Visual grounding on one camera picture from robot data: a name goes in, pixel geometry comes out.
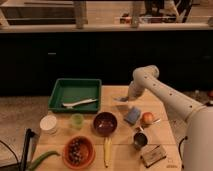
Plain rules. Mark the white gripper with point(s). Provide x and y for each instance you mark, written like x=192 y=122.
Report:
x=134 y=92

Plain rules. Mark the light blue towel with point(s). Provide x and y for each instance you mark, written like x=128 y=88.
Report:
x=121 y=99

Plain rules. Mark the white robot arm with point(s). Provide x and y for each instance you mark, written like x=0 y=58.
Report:
x=198 y=148

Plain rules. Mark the purple bowl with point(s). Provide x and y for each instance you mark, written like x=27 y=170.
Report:
x=105 y=123

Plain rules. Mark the orange bowl with beans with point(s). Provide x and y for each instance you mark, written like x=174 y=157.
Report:
x=78 y=153

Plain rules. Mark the blue sponge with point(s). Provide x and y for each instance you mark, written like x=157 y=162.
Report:
x=133 y=115

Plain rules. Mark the red apple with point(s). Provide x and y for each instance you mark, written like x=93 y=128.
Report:
x=147 y=118

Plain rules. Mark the metal measuring cup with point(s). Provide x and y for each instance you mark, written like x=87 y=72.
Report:
x=139 y=139

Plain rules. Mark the brown wooden block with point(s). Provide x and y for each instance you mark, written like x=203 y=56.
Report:
x=153 y=156

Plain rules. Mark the green plastic cup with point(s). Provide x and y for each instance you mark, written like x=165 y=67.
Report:
x=77 y=121

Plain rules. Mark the green plastic tray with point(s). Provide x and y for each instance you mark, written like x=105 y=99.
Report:
x=70 y=90

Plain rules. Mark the white plastic utensil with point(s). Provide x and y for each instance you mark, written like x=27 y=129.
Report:
x=85 y=101

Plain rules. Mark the white round container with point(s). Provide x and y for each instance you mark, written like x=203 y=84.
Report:
x=48 y=124

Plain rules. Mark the black stand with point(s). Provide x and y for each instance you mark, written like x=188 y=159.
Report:
x=28 y=136

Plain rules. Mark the green pepper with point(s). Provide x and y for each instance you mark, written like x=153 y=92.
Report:
x=40 y=159

